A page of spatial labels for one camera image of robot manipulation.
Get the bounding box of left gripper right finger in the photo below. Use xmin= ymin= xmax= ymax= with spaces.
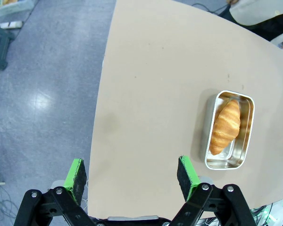
xmin=171 ymin=155 xmax=253 ymax=226

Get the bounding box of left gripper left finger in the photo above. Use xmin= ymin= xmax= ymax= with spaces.
xmin=14 ymin=158 xmax=97 ymax=226

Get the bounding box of golden croissant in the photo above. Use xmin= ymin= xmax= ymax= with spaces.
xmin=209 ymin=99 xmax=241 ymax=156

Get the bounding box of rectangular steel food container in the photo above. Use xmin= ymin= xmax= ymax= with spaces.
xmin=204 ymin=90 xmax=255 ymax=170

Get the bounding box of dark green metal stand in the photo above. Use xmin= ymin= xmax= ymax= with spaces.
xmin=0 ymin=17 xmax=15 ymax=71

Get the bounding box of small wooden block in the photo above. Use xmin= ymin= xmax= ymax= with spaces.
xmin=1 ymin=20 xmax=23 ymax=29

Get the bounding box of person in beige jacket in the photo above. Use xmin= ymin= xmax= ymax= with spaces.
xmin=228 ymin=0 xmax=283 ymax=51

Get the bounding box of clear plastic storage crate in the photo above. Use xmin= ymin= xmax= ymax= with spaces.
xmin=0 ymin=0 xmax=35 ymax=19

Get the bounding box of thin grey cable tangle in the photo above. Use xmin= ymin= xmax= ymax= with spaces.
xmin=0 ymin=188 xmax=22 ymax=226

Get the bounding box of black floor cable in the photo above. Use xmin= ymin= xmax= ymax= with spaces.
xmin=192 ymin=2 xmax=230 ymax=15

